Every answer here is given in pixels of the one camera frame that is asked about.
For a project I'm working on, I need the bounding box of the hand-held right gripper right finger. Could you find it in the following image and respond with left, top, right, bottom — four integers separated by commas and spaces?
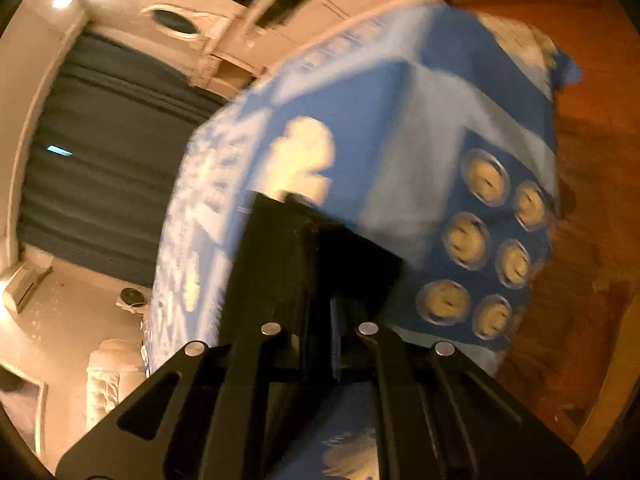
322, 220, 586, 480

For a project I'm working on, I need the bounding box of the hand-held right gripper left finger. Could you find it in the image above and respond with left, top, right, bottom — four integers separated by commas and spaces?
55, 193, 335, 480

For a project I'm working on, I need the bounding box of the blue printed blanket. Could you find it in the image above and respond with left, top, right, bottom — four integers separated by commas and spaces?
142, 0, 583, 480

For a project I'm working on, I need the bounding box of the cream tufted headboard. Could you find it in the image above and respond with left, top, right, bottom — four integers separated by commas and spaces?
84, 337, 152, 434

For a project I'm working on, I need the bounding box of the dark pleated curtain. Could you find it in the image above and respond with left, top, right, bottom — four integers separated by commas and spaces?
16, 31, 230, 287

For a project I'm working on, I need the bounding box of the round dark wall fixture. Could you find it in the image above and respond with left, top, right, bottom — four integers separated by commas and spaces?
116, 286, 149, 314

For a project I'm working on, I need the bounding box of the white wall air conditioner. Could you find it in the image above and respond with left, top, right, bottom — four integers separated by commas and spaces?
2, 261, 54, 317

